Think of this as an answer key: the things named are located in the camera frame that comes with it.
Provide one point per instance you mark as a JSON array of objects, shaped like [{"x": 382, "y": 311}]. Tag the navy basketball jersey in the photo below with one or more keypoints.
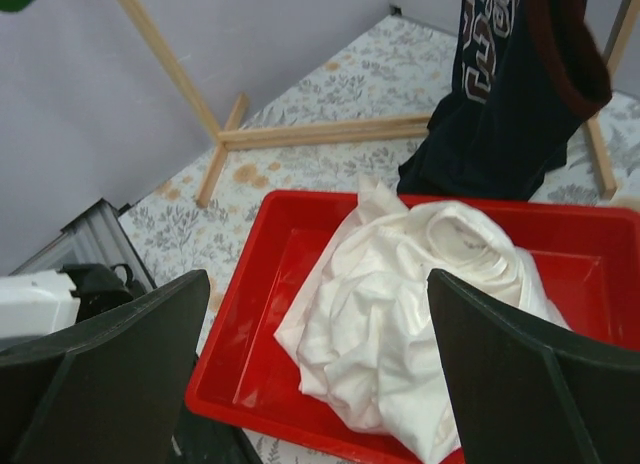
[{"x": 526, "y": 75}]

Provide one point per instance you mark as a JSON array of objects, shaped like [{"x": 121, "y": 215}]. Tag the floral table mat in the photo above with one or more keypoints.
[{"x": 397, "y": 67}]

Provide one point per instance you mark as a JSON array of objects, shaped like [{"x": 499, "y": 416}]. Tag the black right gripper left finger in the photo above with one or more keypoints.
[{"x": 106, "y": 390}]

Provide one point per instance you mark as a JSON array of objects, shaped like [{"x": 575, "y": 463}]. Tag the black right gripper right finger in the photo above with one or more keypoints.
[{"x": 524, "y": 390}]

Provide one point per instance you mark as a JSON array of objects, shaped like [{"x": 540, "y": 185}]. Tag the red plastic tray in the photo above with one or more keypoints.
[{"x": 587, "y": 258}]

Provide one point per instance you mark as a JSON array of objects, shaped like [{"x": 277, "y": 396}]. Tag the white tank top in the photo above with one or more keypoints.
[
  {"x": 408, "y": 243},
  {"x": 366, "y": 347}
]

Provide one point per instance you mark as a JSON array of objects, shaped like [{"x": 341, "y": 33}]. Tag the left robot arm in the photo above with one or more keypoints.
[{"x": 42, "y": 303}]

